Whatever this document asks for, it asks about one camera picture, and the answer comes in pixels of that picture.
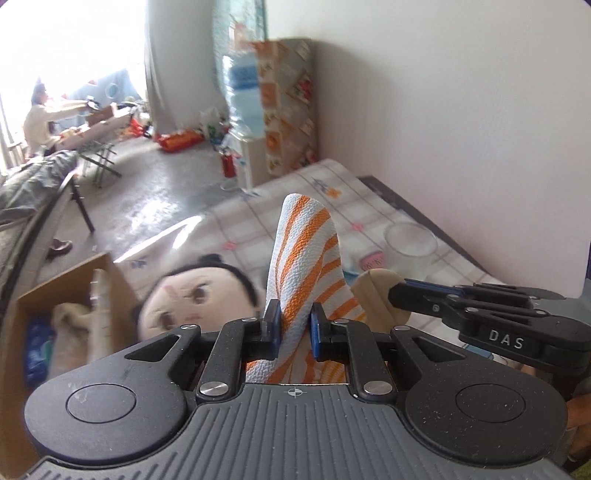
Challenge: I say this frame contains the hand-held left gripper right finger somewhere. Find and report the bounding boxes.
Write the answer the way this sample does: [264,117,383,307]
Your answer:
[310,302,467,401]

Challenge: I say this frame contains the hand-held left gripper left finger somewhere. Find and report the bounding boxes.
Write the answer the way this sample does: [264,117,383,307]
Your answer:
[124,300,282,402]

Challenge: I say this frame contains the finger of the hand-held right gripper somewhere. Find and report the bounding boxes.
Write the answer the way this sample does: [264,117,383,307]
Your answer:
[388,281,551,332]
[406,279,563,308]

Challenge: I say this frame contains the orange striped white towel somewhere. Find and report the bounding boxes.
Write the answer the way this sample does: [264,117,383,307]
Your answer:
[245,193,368,385]

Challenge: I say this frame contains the plush doll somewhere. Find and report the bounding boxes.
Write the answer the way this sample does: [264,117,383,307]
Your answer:
[131,254,411,352]

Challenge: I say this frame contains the brown cardboard box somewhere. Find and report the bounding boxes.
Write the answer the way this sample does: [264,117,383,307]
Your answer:
[0,251,144,476]

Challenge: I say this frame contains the cream socks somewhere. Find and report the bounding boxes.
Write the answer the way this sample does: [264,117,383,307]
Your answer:
[51,268,114,384]

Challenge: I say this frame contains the blue soft pack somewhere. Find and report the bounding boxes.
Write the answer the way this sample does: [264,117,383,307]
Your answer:
[25,318,58,388]

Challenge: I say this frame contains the person's right hand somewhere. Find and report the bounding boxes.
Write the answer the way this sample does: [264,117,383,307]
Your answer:
[566,396,591,462]

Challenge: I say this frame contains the clear glass cup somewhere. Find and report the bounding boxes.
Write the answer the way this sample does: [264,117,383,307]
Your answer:
[384,222,438,278]

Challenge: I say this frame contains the white cabinet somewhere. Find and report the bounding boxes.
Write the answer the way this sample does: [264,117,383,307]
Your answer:
[231,134,271,190]

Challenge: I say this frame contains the red bottle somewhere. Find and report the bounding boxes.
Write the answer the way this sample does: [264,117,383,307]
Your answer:
[221,148,238,191]

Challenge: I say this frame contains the red packets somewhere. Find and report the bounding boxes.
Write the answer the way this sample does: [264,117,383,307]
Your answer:
[154,129,204,153]

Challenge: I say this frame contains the white plastic bag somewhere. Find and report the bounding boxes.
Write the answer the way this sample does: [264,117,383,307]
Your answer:
[198,107,222,144]

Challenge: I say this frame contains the beige shoes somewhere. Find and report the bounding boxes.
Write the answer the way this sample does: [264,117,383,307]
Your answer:
[48,237,74,261]

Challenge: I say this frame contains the green folding stool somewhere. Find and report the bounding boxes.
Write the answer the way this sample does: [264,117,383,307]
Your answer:
[78,141,123,190]

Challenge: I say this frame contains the wrapped pack of water bottles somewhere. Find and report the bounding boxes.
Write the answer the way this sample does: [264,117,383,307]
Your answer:
[222,39,266,139]

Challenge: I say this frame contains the white folding table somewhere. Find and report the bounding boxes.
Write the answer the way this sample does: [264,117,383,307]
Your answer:
[60,111,134,153]

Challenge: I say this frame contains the small cardboard box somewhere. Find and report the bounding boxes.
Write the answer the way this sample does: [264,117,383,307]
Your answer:
[85,104,118,126]

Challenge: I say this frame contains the grey curtain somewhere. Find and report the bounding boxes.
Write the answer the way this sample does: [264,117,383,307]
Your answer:
[145,0,222,134]

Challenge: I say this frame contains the grey blanket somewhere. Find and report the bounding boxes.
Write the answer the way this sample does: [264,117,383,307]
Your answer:
[0,150,79,217]

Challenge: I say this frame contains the black metal bed frame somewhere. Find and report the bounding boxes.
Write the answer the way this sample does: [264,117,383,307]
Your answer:
[0,173,95,296]

